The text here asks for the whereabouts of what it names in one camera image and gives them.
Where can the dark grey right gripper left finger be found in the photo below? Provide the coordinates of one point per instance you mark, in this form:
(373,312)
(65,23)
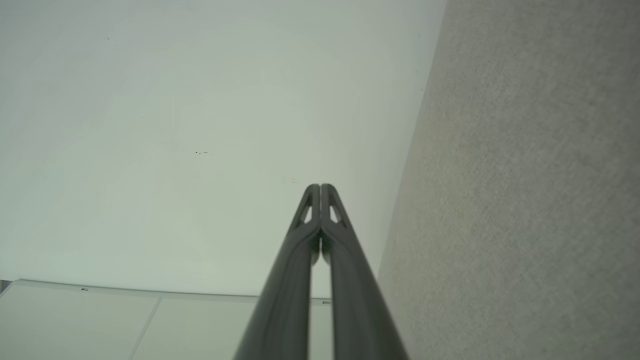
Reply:
(282,300)

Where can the grey fabric sofa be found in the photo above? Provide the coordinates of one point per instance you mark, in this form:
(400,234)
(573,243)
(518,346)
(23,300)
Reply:
(525,200)

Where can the white baseboard strip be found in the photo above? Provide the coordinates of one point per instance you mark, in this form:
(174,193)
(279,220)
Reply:
(150,291)

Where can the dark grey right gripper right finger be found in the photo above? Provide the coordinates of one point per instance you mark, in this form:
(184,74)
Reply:
(357,300)

